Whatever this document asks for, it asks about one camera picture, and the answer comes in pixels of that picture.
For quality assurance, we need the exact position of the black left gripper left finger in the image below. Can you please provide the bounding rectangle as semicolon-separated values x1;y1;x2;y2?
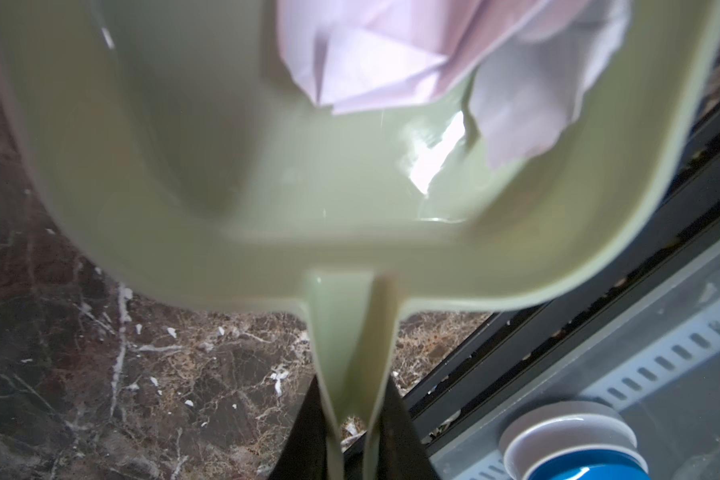
268;377;327;480

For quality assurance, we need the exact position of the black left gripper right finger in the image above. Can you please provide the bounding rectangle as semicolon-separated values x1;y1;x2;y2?
377;377;440;480

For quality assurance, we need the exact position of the green plastic dustpan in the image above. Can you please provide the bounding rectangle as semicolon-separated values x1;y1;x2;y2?
0;1;720;479

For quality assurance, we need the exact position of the white paper scrap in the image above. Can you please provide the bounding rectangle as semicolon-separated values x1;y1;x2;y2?
276;0;632;166

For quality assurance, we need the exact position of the white slotted cable duct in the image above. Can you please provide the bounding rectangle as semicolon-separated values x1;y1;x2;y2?
434;294;720;479

